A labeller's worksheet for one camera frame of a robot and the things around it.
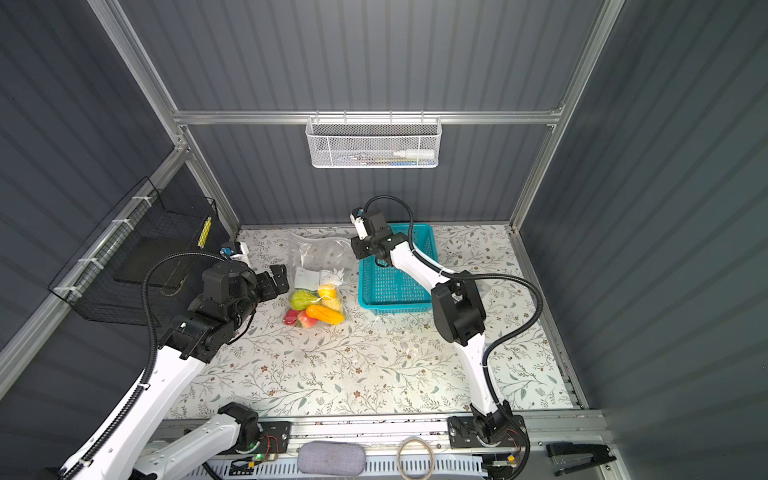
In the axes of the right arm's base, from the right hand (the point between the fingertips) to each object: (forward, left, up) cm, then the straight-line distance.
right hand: (360, 242), depth 96 cm
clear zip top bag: (-11, +11, -1) cm, 16 cm away
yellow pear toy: (-19, +8, -3) cm, 21 cm away
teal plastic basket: (-9, -7, -15) cm, 19 cm away
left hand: (-22, +19, +14) cm, 33 cm away
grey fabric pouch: (-57, +3, -11) cm, 58 cm away
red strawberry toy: (-23, +20, -8) cm, 31 cm away
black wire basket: (-27, +54, +18) cm, 63 cm away
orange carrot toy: (-23, +10, -6) cm, 25 cm away
